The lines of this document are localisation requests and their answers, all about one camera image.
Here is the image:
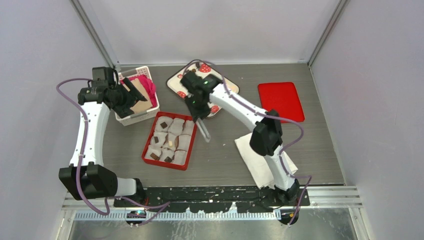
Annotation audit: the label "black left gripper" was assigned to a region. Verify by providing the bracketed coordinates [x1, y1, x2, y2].
[111, 78, 146, 118]

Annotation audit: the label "metal tongs with grey handle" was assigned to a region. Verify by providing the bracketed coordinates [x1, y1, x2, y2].
[195, 118, 211, 143]

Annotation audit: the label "dark chocolate piece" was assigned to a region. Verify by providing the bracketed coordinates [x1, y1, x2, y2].
[160, 121, 169, 131]

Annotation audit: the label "dark chocolate bottom row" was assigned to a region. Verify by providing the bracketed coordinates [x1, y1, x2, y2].
[164, 156, 173, 163]

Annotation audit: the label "red box lid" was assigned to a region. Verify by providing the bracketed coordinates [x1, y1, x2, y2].
[257, 82, 305, 123]

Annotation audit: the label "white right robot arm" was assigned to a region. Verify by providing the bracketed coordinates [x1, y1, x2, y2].
[180, 71, 300, 206]

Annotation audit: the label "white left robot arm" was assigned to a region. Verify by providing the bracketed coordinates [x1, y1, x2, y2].
[58, 67, 147, 207]

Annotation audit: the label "red chocolate box tray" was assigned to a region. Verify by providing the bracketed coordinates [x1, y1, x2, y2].
[141, 111, 197, 171]

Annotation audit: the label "tan paper bag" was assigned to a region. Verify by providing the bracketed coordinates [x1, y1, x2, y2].
[121, 78, 153, 117]

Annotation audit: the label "white plastic basket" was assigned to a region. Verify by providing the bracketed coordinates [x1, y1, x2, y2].
[115, 66, 160, 126]

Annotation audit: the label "pink tissue paper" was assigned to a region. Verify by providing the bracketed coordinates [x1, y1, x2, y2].
[128, 74, 158, 107]

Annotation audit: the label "strawberry print tray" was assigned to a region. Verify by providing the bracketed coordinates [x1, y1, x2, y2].
[166, 59, 240, 119]

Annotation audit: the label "white folded cloth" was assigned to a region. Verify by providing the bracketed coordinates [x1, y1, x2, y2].
[234, 132, 299, 190]

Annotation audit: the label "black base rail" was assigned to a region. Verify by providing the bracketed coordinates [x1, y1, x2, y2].
[114, 185, 311, 215]

